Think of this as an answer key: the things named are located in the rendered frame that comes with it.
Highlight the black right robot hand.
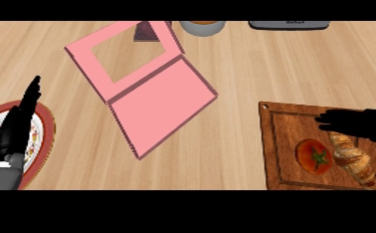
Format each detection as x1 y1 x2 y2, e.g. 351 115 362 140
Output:
313 108 376 143

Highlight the red tomato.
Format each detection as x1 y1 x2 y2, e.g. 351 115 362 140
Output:
295 138 335 175

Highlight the dark grey flat appliance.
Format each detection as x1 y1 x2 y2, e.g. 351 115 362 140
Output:
247 21 331 31

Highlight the dark purple wedge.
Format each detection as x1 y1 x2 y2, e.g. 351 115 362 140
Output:
133 21 163 43

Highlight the golden brown croissant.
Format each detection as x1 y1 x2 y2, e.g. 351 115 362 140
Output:
328 130 376 188

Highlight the red-rimmed patterned plate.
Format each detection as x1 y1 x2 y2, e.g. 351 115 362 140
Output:
0 100 58 191

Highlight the pink cardboard box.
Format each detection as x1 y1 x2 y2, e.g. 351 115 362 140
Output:
64 21 220 161

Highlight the grey bowl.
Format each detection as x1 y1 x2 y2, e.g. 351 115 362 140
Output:
179 21 228 38

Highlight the brown wooden cutting board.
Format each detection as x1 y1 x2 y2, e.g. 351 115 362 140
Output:
257 101 376 191

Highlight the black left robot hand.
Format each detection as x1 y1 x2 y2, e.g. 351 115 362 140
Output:
0 75 45 166

